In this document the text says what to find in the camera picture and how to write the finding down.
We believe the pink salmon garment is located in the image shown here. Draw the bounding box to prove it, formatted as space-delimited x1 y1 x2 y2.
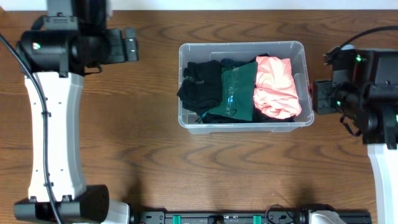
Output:
253 56 302 119

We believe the dark green cloth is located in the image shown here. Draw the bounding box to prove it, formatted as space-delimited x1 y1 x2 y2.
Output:
201 61 258 124

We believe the clear plastic storage bin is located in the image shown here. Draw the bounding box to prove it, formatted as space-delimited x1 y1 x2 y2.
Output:
178 40 315 134

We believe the black garment with band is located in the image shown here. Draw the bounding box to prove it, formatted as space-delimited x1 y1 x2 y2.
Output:
220 58 247 71

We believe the black cloth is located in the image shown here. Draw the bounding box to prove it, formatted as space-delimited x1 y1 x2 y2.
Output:
177 60 222 116

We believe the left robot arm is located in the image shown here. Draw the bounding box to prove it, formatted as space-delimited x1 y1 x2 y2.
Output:
14 27 137 223

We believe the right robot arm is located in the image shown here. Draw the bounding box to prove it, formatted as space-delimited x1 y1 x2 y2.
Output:
312 80 397 223

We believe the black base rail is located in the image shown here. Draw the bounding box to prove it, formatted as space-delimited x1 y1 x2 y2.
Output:
129 204 373 224

